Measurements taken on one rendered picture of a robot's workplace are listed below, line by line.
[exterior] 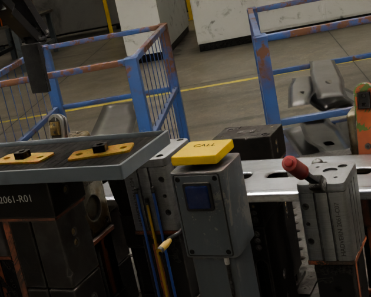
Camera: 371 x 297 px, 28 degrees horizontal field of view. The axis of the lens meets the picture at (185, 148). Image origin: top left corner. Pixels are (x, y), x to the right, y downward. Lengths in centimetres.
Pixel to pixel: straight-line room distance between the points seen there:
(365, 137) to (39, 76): 58
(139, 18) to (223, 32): 106
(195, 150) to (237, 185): 7
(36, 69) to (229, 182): 34
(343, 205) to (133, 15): 845
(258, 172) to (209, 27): 809
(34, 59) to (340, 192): 46
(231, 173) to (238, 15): 845
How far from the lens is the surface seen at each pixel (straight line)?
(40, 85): 106
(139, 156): 91
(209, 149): 88
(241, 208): 91
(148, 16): 935
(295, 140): 409
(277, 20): 934
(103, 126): 406
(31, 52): 106
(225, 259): 91
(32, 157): 102
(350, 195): 103
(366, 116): 132
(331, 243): 104
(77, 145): 104
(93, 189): 123
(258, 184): 122
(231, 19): 932
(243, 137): 140
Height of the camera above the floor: 140
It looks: 16 degrees down
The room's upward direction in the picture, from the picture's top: 11 degrees counter-clockwise
